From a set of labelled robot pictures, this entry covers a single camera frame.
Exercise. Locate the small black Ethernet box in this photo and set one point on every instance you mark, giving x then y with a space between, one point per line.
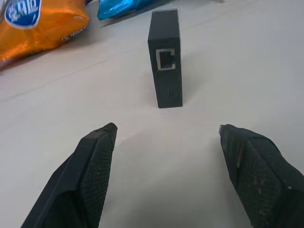
167 59

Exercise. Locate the blue foil snack bag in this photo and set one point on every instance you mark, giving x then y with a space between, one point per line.
116 8

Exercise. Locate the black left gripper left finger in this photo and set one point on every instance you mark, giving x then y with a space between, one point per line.
92 175

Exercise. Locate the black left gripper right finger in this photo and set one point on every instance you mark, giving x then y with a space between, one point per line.
261 175

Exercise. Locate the orange snack bag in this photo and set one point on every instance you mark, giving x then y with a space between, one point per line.
35 28

